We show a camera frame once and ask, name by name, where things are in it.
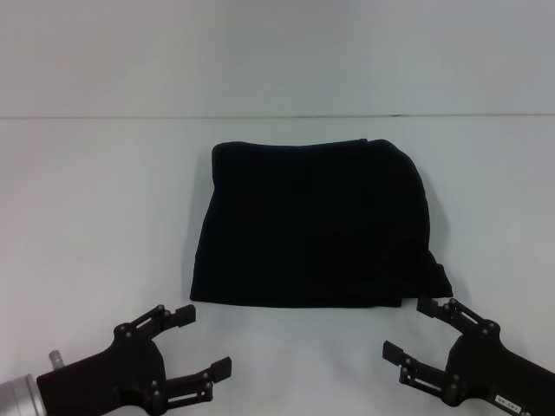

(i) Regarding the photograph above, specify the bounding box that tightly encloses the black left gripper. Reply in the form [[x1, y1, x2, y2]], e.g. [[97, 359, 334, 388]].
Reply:
[[36, 303, 233, 416]]

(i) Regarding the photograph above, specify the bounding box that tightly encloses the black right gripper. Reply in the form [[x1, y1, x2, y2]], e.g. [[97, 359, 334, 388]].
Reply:
[[382, 296, 555, 416]]

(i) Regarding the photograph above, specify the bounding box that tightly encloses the black shirt with FREE print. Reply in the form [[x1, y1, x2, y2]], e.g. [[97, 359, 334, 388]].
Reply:
[[189, 138, 454, 309]]

